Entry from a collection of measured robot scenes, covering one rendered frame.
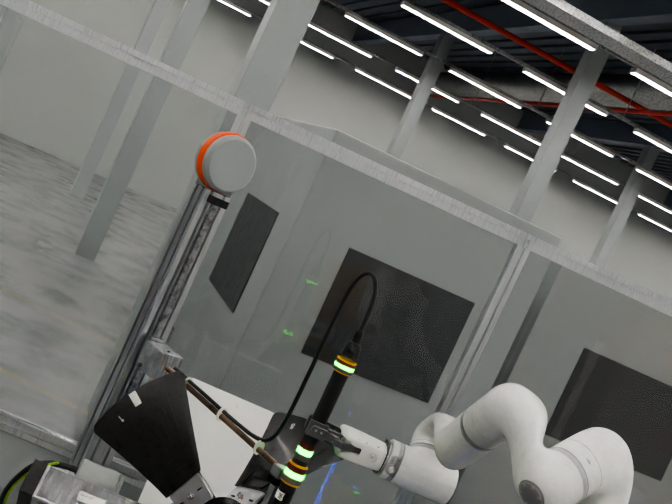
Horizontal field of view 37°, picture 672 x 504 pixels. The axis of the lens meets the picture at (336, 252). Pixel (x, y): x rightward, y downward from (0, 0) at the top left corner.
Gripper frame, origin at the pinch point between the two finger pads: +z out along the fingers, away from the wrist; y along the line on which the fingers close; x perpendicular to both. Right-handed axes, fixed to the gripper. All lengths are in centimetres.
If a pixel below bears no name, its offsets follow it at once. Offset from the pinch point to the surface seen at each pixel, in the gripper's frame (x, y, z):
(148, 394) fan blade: -11.0, 11.4, 34.1
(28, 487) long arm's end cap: -38, 6, 49
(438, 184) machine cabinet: 70, 269, -48
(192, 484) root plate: -22.6, 3.4, 17.8
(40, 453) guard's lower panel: -54, 70, 54
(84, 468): -33, 15, 40
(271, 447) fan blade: -12.3, 17.4, 4.2
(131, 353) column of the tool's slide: -14, 54, 43
